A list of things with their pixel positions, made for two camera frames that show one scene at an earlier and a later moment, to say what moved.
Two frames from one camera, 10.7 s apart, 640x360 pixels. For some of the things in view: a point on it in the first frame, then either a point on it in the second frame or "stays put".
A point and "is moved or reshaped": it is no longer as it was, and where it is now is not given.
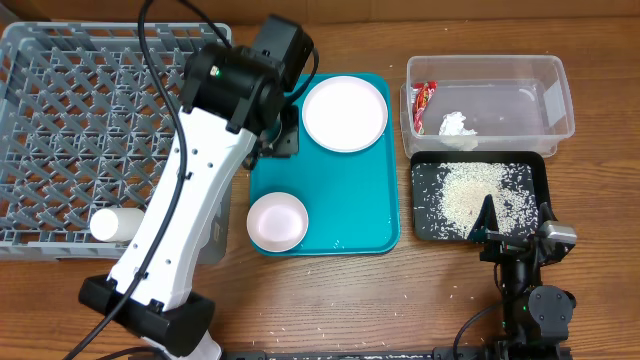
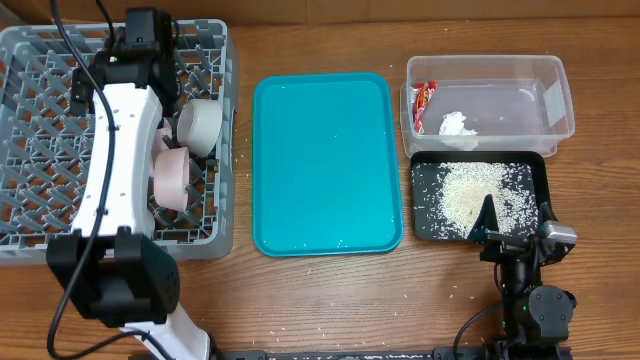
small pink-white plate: [277, 222] is moved or reshaped
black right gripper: [503, 245] stays put
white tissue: [452, 124] stays put
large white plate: [345, 114] to [160, 144]
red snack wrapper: [421, 94] stays put
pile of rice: [450, 196] stays put
